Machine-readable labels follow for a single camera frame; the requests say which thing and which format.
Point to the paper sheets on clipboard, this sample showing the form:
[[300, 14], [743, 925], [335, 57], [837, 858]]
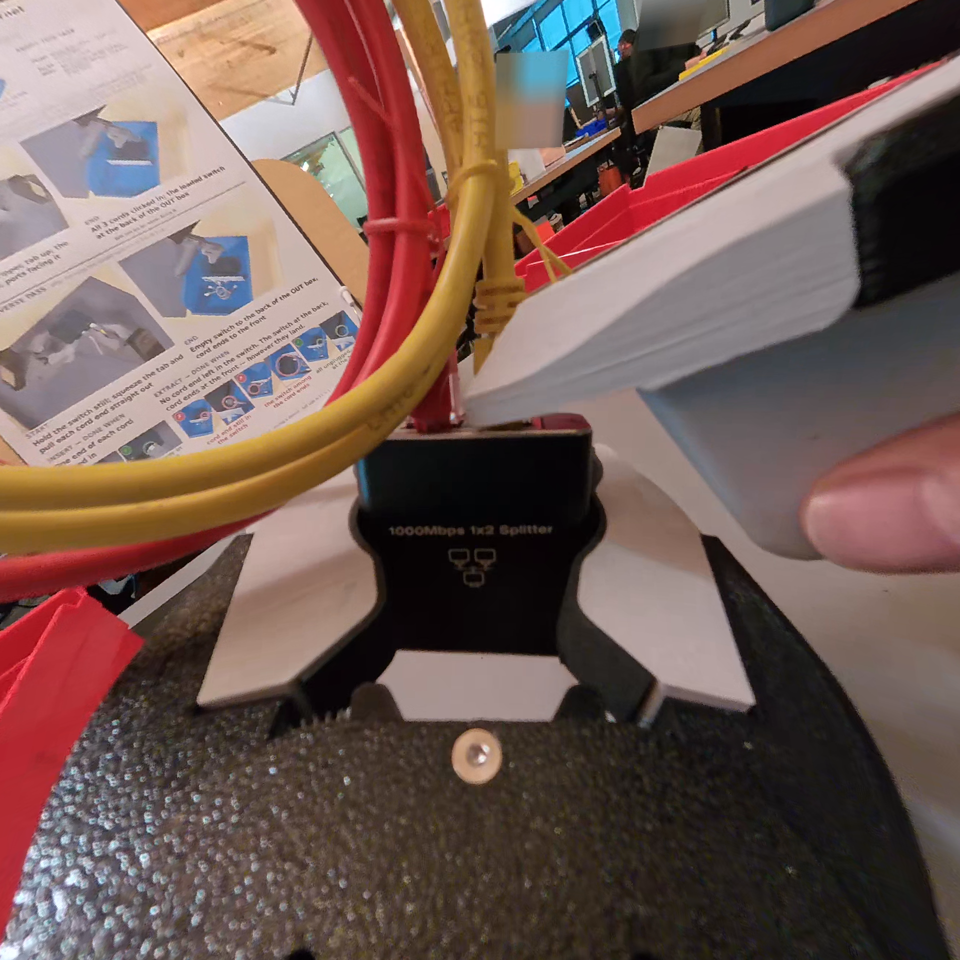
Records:
[[315, 217]]

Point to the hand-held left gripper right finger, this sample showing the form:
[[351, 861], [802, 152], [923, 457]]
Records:
[[660, 600]]

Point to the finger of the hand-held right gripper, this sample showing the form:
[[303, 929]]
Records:
[[675, 300]]

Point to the grey desk wood edge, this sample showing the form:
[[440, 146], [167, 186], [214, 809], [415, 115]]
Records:
[[787, 67]]

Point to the person's right hand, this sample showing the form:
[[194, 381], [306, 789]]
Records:
[[885, 502]]

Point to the red plastic bin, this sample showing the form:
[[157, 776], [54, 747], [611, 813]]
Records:
[[52, 712], [585, 232]]

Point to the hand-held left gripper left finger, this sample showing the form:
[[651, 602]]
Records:
[[300, 600]]

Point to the printed instruction sheet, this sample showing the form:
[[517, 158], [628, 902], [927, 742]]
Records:
[[150, 225]]

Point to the small monitor on stand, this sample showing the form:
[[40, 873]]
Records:
[[596, 71]]

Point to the black ethernet splitter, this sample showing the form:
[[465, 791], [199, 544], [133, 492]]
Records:
[[472, 592]]

